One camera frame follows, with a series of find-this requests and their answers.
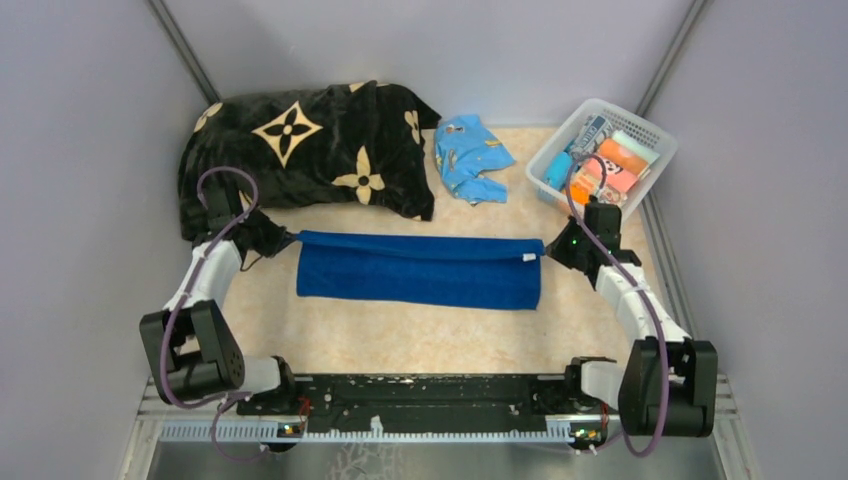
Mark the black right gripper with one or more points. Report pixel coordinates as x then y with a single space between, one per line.
557 251

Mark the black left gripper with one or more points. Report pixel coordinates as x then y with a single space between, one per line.
278 237

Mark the bright blue terry towel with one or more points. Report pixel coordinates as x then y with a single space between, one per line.
556 172

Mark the white blue printed towel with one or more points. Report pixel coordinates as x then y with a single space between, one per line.
595 130

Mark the dark blue towel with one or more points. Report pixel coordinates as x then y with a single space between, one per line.
466 272

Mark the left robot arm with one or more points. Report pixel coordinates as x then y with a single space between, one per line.
193 355

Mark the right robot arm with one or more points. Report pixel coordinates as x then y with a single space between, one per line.
668 384

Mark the orange bear rolled towel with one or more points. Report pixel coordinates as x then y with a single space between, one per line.
583 185

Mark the pink panda rolled towel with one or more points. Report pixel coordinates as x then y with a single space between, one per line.
608 174

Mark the mint green rolled towel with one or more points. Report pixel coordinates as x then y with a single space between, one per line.
633 145

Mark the white plastic basket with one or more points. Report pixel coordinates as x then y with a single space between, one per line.
647 133

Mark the black blanket with beige flowers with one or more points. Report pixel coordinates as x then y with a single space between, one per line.
359 143

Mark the light blue patterned cloth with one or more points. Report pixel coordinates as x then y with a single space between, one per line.
465 150

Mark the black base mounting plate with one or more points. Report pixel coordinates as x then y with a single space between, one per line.
422 404

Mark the aluminium frame rail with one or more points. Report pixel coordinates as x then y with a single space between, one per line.
205 423

